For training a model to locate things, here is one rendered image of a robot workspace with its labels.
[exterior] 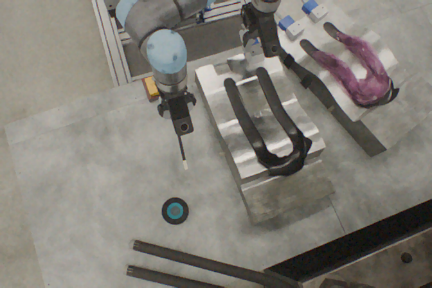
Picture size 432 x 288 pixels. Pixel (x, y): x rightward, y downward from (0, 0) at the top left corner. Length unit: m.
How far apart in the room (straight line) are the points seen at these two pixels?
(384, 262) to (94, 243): 0.88
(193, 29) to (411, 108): 1.20
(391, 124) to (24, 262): 1.75
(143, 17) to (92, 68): 1.47
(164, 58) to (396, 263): 0.94
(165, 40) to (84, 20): 1.69
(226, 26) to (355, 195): 1.18
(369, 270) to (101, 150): 0.90
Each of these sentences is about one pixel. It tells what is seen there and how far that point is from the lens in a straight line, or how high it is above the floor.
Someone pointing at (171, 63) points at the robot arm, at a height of 1.29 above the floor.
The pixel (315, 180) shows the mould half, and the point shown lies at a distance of 1.15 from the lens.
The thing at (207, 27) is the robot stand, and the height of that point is 0.21.
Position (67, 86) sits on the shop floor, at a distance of 2.24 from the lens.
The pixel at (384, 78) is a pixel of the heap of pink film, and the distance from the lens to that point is 1.29.
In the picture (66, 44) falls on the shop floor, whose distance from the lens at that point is 2.36.
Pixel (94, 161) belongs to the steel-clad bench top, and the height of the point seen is 0.80.
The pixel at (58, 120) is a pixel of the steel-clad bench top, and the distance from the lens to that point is 1.29.
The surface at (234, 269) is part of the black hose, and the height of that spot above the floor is 0.90.
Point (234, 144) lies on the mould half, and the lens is 1.07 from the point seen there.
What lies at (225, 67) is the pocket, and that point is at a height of 0.86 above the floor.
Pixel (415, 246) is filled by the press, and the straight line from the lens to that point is 1.34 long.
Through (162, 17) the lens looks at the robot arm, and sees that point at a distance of 0.81.
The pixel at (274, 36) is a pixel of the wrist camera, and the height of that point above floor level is 1.08.
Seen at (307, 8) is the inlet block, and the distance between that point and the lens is 1.36.
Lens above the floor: 1.95
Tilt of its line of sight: 75 degrees down
